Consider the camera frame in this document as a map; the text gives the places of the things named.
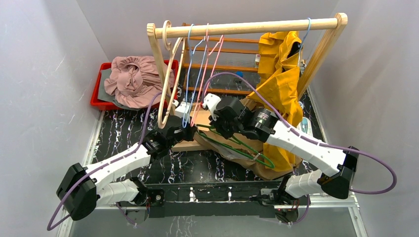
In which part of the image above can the light blue hanger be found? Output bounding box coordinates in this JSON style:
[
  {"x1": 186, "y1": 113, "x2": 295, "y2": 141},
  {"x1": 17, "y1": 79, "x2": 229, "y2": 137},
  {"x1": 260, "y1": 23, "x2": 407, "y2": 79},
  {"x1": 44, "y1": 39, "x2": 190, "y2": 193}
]
[{"x1": 297, "y1": 17, "x2": 311, "y2": 68}]

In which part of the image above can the beige wooden hanger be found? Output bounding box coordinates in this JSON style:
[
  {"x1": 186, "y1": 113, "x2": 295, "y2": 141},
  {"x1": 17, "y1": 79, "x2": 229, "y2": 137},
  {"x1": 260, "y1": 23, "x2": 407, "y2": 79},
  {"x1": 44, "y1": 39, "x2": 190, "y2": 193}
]
[{"x1": 158, "y1": 20, "x2": 186, "y2": 129}]

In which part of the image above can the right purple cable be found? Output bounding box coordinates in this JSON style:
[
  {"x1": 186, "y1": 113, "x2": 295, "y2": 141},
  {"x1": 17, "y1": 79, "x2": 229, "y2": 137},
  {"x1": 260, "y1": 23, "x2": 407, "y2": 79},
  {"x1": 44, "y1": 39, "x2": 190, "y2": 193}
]
[{"x1": 202, "y1": 72, "x2": 398, "y2": 196}]

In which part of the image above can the pink hanger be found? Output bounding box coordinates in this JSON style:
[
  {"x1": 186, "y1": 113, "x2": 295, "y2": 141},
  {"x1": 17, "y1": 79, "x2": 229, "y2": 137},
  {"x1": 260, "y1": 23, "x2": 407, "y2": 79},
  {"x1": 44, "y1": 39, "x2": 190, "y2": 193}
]
[{"x1": 190, "y1": 32, "x2": 224, "y2": 126}]

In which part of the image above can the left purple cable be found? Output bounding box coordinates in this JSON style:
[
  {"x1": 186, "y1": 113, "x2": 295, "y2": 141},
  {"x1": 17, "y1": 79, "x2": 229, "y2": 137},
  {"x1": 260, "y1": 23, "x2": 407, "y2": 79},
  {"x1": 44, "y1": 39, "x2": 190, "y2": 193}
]
[{"x1": 46, "y1": 91, "x2": 165, "y2": 232}]

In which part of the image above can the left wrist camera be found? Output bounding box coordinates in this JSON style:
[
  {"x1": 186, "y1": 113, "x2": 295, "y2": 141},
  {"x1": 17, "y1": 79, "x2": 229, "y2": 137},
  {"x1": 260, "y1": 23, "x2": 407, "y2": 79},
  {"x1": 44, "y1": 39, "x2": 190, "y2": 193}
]
[{"x1": 173, "y1": 100, "x2": 192, "y2": 121}]

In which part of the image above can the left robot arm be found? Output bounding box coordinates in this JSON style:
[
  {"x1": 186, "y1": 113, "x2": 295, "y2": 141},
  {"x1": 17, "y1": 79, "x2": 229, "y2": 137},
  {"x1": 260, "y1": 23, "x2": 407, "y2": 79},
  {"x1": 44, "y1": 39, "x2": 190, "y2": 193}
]
[{"x1": 56, "y1": 125, "x2": 198, "y2": 221}]

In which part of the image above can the grey pleated skirt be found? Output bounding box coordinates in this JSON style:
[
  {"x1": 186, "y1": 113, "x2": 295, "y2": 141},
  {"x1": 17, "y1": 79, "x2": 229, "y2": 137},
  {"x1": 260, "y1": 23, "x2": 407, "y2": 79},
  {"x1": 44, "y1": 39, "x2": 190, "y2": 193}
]
[{"x1": 98, "y1": 68, "x2": 129, "y2": 110}]

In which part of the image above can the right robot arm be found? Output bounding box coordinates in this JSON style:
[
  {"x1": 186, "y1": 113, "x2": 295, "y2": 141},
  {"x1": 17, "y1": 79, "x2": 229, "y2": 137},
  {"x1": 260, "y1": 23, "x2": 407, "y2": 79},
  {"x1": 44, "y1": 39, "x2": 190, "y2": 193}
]
[{"x1": 203, "y1": 94, "x2": 358, "y2": 204}]

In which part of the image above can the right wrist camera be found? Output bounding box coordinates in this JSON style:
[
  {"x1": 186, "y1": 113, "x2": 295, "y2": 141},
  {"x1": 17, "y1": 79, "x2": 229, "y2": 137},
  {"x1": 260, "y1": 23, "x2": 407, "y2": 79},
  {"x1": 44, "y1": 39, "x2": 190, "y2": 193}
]
[{"x1": 202, "y1": 93, "x2": 221, "y2": 121}]

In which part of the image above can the wooden clothes rack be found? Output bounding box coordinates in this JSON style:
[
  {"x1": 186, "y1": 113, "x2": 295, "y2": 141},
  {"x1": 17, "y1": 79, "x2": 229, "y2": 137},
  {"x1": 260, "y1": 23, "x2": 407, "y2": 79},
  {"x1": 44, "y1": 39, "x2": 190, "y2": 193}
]
[{"x1": 146, "y1": 12, "x2": 348, "y2": 153}]

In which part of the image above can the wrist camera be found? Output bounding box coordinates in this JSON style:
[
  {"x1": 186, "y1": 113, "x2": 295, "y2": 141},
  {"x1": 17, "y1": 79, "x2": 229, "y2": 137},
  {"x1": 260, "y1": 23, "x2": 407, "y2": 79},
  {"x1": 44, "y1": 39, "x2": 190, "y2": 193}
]
[
  {"x1": 173, "y1": 100, "x2": 192, "y2": 121},
  {"x1": 202, "y1": 93, "x2": 221, "y2": 121}
]

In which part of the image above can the yellow skirt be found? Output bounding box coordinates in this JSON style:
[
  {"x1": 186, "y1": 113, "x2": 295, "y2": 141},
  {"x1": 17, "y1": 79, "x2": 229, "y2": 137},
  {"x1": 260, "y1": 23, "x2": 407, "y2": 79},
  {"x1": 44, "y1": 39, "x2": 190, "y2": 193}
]
[{"x1": 246, "y1": 31, "x2": 304, "y2": 172}]

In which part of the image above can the white teal object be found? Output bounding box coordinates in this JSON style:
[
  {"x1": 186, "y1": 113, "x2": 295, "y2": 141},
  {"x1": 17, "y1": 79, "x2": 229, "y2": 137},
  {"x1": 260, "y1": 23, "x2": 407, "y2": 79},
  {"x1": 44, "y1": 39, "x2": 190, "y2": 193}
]
[{"x1": 296, "y1": 117, "x2": 313, "y2": 137}]

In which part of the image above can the green hanger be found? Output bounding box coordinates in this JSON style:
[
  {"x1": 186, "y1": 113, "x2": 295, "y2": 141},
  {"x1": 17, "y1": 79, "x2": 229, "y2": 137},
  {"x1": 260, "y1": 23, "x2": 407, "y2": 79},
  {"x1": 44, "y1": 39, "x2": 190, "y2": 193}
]
[{"x1": 197, "y1": 124, "x2": 275, "y2": 169}]

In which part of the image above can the orange wooden shelf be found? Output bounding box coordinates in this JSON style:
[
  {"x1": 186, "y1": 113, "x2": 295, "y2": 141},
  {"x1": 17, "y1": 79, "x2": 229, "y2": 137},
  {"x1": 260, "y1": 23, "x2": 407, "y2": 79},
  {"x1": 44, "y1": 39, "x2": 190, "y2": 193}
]
[{"x1": 178, "y1": 34, "x2": 260, "y2": 93}]

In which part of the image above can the purple cable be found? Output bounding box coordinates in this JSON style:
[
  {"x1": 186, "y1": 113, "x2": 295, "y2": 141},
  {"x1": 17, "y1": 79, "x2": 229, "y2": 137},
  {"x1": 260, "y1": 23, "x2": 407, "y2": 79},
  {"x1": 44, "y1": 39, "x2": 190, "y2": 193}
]
[
  {"x1": 46, "y1": 91, "x2": 165, "y2": 232},
  {"x1": 202, "y1": 72, "x2": 398, "y2": 196}
]

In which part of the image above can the pink skirt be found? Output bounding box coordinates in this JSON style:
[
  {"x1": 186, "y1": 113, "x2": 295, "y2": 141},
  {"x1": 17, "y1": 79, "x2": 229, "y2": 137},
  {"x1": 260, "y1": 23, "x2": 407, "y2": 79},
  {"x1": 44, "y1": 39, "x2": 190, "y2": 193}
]
[{"x1": 104, "y1": 56, "x2": 163, "y2": 109}]

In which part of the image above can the brown skirt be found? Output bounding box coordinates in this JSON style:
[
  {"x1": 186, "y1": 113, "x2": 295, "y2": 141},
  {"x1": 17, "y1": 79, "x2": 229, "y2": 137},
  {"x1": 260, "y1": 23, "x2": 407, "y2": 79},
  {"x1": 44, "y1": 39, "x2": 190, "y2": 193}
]
[{"x1": 190, "y1": 109, "x2": 302, "y2": 180}]

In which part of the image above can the red plastic bin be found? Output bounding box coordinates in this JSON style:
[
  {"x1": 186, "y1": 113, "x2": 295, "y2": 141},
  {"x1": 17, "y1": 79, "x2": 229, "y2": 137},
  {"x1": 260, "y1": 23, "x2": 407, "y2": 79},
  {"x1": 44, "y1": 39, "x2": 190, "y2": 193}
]
[{"x1": 90, "y1": 60, "x2": 179, "y2": 111}]

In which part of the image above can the blue wire hanger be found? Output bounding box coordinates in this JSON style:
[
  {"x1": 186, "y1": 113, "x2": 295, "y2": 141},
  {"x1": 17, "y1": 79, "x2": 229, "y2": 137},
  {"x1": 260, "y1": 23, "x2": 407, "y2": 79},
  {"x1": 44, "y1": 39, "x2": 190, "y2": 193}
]
[{"x1": 182, "y1": 23, "x2": 210, "y2": 129}]

